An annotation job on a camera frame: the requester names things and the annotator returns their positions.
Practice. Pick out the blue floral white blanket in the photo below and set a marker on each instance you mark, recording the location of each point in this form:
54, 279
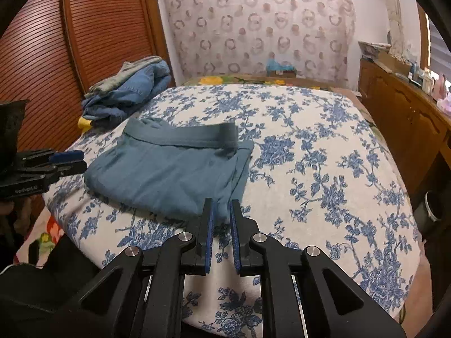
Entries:
317, 183

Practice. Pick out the teal pants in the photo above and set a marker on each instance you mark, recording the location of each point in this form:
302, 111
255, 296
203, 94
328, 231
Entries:
169, 176

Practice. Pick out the light blue cloth bundle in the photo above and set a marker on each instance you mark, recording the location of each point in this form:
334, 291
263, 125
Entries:
278, 66

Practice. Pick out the striped window blind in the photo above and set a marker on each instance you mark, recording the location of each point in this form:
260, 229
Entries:
437, 49

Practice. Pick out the pink box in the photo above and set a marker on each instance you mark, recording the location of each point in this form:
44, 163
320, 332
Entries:
445, 105

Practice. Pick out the brown cardboard box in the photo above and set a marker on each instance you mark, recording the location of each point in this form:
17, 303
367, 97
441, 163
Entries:
389, 61

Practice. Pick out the teal bottle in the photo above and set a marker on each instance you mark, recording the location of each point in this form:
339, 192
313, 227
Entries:
414, 69

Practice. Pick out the wooden cabinet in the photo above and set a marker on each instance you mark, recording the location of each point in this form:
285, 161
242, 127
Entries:
398, 109

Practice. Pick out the person's dark clothing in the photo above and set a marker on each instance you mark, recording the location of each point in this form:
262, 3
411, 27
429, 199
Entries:
35, 302

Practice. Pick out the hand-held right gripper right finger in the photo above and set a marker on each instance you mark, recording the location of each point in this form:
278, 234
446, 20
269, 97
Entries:
234, 239

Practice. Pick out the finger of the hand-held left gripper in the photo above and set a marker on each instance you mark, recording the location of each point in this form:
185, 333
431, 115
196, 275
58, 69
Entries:
72, 168
70, 155

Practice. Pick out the pink figure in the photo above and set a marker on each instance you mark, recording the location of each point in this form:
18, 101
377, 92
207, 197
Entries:
441, 86

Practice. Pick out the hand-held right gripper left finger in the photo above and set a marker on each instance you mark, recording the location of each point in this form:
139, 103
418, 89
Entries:
209, 239

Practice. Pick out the grey garment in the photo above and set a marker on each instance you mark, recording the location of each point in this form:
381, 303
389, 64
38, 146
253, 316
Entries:
119, 77

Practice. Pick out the small cardboard box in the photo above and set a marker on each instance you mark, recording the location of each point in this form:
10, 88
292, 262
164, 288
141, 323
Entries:
282, 74

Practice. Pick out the grey trash bin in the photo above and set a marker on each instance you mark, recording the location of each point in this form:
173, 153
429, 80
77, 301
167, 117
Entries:
422, 218

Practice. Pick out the wooden louvered wardrobe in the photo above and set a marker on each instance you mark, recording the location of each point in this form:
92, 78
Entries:
53, 42

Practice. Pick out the stack of papers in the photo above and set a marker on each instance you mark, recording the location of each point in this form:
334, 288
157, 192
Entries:
373, 47

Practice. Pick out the peach flowered bed blanket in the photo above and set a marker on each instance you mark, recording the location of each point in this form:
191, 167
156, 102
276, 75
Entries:
211, 80

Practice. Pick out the blue denim jeans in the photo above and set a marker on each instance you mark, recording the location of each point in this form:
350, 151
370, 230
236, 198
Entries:
134, 91

